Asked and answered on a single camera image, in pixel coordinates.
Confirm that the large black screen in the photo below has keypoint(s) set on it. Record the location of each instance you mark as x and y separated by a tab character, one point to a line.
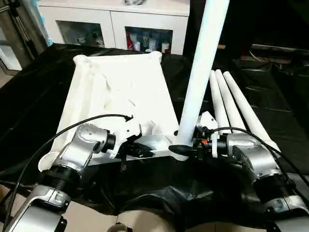
270	21

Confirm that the small yellow label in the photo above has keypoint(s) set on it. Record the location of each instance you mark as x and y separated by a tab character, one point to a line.
221	47

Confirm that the white plastic table leg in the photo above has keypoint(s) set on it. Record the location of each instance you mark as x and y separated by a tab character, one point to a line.
205	63
248	111
229	101
217	96

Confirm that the white glass-door cabinet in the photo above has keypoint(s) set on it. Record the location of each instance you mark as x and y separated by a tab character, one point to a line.
116	14

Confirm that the silver metal bar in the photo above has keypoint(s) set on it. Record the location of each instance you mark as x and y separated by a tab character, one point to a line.
282	50

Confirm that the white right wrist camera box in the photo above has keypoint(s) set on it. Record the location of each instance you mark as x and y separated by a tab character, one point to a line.
206	123

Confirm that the black plastic mat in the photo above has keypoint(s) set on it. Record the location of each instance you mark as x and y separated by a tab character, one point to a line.
29	106

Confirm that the dark crumpled bundle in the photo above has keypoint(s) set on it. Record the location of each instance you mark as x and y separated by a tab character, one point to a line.
135	1

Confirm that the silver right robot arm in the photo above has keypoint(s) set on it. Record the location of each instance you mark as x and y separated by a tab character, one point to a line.
256	159

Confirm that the white plastic table top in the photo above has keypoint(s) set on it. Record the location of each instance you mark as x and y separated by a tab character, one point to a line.
120	96

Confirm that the grey curtain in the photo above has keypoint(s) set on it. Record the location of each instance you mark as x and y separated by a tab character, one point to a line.
19	24

